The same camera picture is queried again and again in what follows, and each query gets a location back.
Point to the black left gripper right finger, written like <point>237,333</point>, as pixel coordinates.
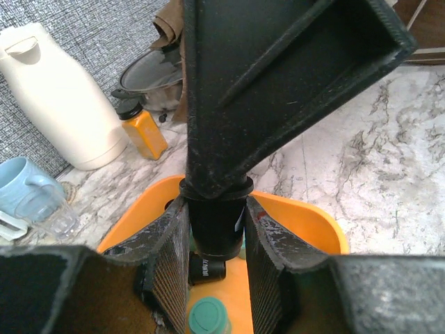
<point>297,288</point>

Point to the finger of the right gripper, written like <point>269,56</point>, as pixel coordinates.
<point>259,73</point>

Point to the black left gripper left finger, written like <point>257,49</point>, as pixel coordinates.
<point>137,286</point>

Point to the black coffee capsule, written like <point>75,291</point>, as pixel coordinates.
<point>217,224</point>
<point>202,271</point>

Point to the orange storage basket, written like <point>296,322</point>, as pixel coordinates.
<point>308,222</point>

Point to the teal coffee capsule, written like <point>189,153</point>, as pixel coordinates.
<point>209,316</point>

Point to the brown cloth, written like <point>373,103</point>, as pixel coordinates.
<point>169,22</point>

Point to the steel pot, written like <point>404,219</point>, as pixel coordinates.
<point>155,79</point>

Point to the clear drinking glass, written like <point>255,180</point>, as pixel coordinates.
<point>46,209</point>

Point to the orange juice bottle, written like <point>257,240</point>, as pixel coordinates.
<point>141,129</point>

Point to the blue mug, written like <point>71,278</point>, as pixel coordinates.
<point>19,177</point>

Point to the green lidded cup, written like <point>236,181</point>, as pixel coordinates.
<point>12,228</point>

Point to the round wooden board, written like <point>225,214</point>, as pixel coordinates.
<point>425,21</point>

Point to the white thermos jug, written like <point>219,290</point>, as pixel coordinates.
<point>60,98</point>

